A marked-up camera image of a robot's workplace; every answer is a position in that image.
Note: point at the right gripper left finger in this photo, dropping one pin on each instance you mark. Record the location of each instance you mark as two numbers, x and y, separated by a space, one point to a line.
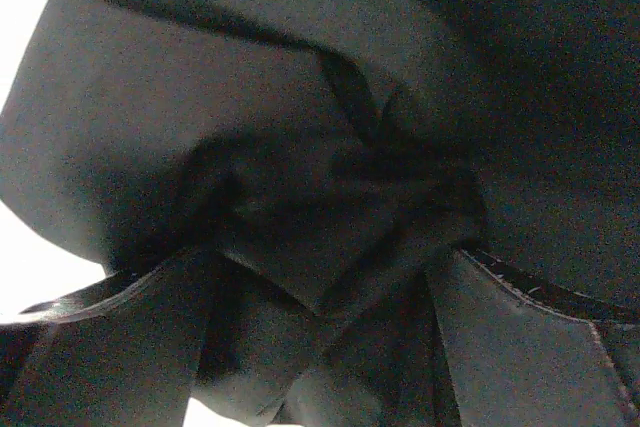
130 306

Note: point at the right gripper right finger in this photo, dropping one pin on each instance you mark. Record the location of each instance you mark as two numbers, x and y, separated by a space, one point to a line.
547 295

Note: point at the black cloth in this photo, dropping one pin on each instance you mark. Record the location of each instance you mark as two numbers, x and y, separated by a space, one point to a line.
321 162

